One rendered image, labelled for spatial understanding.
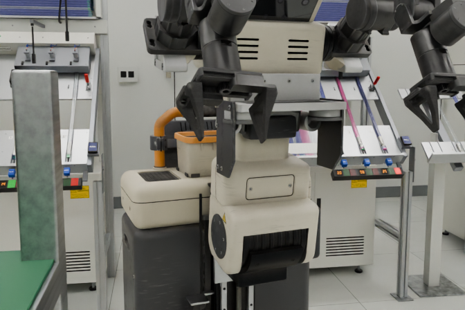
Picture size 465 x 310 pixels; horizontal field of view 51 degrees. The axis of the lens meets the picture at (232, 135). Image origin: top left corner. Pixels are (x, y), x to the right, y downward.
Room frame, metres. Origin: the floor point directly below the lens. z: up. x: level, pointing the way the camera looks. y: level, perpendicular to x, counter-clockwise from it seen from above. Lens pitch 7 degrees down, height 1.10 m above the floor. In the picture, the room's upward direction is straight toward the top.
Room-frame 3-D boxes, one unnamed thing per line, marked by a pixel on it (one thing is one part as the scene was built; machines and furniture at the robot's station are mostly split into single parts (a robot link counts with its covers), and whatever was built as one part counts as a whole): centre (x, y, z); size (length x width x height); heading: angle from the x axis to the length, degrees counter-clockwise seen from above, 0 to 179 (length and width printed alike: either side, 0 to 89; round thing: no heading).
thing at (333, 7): (2.76, -0.46, 1.52); 0.51 x 0.13 x 0.27; 99
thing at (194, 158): (1.45, 0.05, 0.87); 0.23 x 0.15 x 0.11; 111
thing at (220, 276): (1.21, -0.11, 0.68); 0.28 x 0.27 x 0.25; 111
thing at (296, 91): (1.07, -0.10, 0.99); 0.28 x 0.16 x 0.22; 111
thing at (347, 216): (2.87, -0.38, 0.31); 0.70 x 0.65 x 0.62; 99
